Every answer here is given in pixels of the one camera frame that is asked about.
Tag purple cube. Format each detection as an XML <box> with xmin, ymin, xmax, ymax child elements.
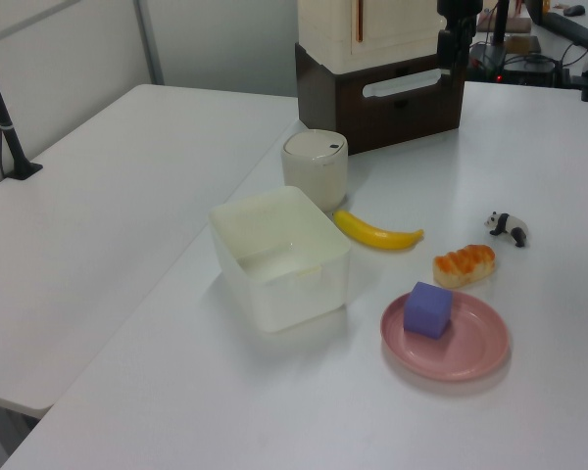
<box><xmin>403</xmin><ymin>281</ymin><xmax>454</xmax><ymax>340</ymax></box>

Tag black camera stand pole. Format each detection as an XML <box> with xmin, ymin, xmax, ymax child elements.
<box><xmin>0</xmin><ymin>36</ymin><xmax>44</xmax><ymax>181</ymax></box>

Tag toy bread loaf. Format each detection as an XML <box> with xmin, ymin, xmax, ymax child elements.
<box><xmin>431</xmin><ymin>244</ymin><xmax>498</xmax><ymax>288</ymax></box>

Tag small beige trash can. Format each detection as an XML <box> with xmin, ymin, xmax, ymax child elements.
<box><xmin>280</xmin><ymin>129</ymin><xmax>350</xmax><ymax>213</ymax></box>

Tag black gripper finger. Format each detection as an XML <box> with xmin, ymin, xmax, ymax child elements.
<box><xmin>456</xmin><ymin>17</ymin><xmax>474</xmax><ymax>67</ymax></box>
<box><xmin>437</xmin><ymin>28</ymin><xmax>457</xmax><ymax>80</ymax></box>

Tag brown drawer box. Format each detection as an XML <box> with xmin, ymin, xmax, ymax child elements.
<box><xmin>294</xmin><ymin>42</ymin><xmax>466</xmax><ymax>157</ymax></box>

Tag yellow toy banana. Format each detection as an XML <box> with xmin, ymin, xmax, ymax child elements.
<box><xmin>333</xmin><ymin>210</ymin><xmax>425</xmax><ymax>253</ymax></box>

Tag black Franka gripper body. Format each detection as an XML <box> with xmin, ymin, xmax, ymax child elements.
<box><xmin>436</xmin><ymin>0</ymin><xmax>485</xmax><ymax>22</ymax></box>

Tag panda toy figure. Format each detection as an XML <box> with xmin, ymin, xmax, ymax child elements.
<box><xmin>483</xmin><ymin>211</ymin><xmax>530</xmax><ymax>249</ymax></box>

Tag cream toy cabinet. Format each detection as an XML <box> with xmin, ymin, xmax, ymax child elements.
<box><xmin>297</xmin><ymin>0</ymin><xmax>447</xmax><ymax>76</ymax></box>

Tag black monitor stand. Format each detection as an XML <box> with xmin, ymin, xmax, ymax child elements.
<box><xmin>469</xmin><ymin>0</ymin><xmax>512</xmax><ymax>74</ymax></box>

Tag black electronics box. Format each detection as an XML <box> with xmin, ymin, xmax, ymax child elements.
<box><xmin>497</xmin><ymin>53</ymin><xmax>561</xmax><ymax>88</ymax></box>

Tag white plastic bin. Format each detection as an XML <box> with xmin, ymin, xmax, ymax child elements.
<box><xmin>208</xmin><ymin>185</ymin><xmax>353</xmax><ymax>335</ymax></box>

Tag pink plate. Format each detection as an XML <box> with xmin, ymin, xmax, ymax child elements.
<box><xmin>379</xmin><ymin>290</ymin><xmax>513</xmax><ymax>384</ymax></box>

